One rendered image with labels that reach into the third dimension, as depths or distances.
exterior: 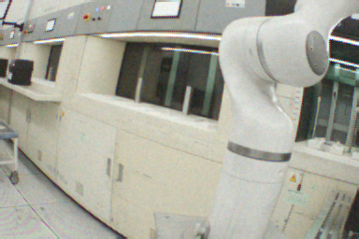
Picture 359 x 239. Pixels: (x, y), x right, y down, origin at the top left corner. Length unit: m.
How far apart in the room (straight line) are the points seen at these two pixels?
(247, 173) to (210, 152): 0.92
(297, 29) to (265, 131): 0.17
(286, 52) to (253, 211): 0.25
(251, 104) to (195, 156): 0.96
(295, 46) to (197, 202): 1.13
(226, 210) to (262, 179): 0.08
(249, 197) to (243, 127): 0.11
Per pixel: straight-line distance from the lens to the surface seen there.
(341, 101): 2.08
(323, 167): 1.20
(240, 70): 0.52
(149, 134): 1.60
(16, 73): 2.96
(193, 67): 2.01
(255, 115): 0.47
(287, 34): 0.43
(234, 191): 0.49
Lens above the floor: 1.03
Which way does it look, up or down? 7 degrees down
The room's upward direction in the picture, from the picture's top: 10 degrees clockwise
